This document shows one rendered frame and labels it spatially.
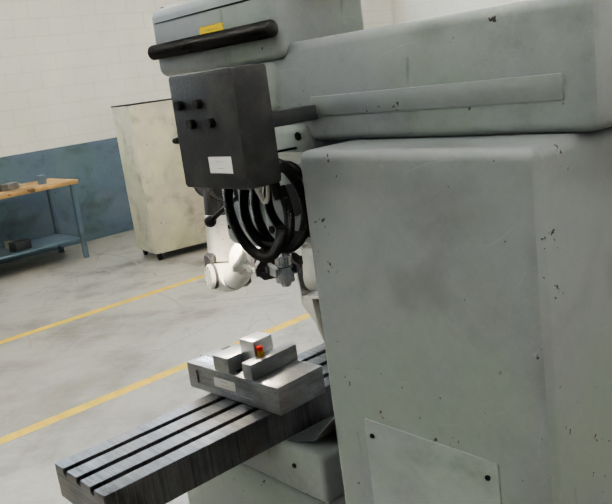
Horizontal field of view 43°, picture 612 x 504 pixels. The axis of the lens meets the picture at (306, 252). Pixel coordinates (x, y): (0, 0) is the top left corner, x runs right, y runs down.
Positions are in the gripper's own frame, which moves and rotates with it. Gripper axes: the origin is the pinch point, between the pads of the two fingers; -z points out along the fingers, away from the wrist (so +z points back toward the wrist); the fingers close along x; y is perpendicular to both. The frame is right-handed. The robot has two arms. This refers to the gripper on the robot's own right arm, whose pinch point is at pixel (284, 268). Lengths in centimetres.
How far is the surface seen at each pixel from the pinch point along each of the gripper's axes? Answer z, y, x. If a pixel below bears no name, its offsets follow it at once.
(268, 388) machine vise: -17.9, 22.0, -13.3
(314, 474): -26.9, 41.3, -8.0
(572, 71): -84, -43, 21
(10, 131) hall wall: 781, -16, -59
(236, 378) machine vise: -7.4, 22.0, -18.0
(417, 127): -56, -35, 10
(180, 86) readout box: -35, -47, -26
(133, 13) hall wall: 849, -137, 115
